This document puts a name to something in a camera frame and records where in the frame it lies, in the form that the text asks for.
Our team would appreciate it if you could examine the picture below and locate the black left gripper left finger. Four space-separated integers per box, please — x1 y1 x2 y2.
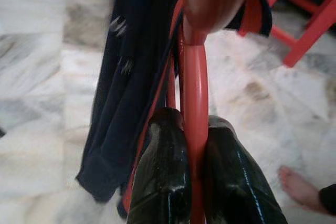
125 107 192 224

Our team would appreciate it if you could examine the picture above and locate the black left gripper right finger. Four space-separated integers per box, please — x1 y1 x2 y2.
204 115 289 224

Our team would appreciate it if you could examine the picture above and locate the red plastic hanger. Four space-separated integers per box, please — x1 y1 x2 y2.
119 0 211 224

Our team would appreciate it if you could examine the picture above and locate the navy shirt orange trim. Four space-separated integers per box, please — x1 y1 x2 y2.
76 0 274 209

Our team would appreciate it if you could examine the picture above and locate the person bare foot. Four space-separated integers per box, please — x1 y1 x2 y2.
278 165 329 209

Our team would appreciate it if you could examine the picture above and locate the black trouser leg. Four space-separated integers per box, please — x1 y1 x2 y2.
318 184 336 216

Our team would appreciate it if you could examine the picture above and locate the red plastic stool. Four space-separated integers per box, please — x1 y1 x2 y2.
265 0 336 68

